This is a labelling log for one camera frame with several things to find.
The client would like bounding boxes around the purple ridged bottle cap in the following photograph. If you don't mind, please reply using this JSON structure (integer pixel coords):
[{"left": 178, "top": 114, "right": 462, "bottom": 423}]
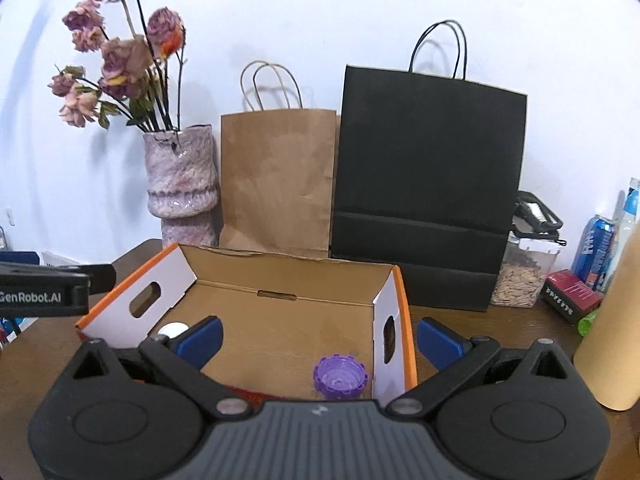
[{"left": 312, "top": 354, "right": 369, "bottom": 401}]

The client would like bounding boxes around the white round lid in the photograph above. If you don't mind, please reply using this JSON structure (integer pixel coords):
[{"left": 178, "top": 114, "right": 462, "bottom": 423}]
[{"left": 157, "top": 322, "right": 189, "bottom": 339}]

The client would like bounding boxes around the green bottle cap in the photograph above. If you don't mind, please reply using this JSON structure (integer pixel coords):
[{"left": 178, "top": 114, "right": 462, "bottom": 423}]
[{"left": 577, "top": 309, "right": 599, "bottom": 337}]

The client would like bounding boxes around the black paper bag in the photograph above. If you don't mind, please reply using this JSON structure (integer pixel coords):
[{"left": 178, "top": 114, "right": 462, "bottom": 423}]
[{"left": 330, "top": 21, "right": 527, "bottom": 312}]

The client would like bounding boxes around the pink mottled ceramic vase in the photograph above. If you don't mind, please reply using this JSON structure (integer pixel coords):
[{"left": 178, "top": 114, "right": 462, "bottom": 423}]
[{"left": 143, "top": 125, "right": 220, "bottom": 246}]

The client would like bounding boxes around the dark red small box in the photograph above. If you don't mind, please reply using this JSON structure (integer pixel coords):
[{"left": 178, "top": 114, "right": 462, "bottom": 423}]
[{"left": 540, "top": 270, "right": 602, "bottom": 325}]

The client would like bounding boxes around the dried pink rose bouquet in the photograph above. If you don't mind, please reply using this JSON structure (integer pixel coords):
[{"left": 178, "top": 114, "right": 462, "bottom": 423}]
[{"left": 49, "top": 0, "right": 186, "bottom": 133}]

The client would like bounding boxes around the beige thermos jug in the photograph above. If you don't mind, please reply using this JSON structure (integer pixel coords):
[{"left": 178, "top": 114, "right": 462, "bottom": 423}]
[{"left": 573, "top": 230, "right": 640, "bottom": 412}]

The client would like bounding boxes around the clear plastic bottle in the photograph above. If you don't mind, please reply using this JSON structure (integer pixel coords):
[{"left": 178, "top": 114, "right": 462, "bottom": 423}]
[{"left": 600, "top": 178, "right": 639, "bottom": 294}]

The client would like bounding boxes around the orange cardboard box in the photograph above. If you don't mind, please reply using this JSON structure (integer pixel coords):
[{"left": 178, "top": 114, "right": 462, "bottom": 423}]
[{"left": 76, "top": 244, "right": 418, "bottom": 404}]

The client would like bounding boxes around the clear jar of seeds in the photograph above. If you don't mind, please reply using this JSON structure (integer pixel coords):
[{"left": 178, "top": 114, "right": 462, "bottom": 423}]
[{"left": 490, "top": 191, "right": 566, "bottom": 309}]

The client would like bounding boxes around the blue drink can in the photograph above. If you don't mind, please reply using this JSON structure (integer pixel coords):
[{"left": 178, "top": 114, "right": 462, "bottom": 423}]
[{"left": 572, "top": 214, "right": 615, "bottom": 289}]

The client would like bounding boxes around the brown paper bag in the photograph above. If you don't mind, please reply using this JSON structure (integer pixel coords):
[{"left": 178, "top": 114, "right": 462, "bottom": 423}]
[{"left": 219, "top": 89, "right": 340, "bottom": 259}]

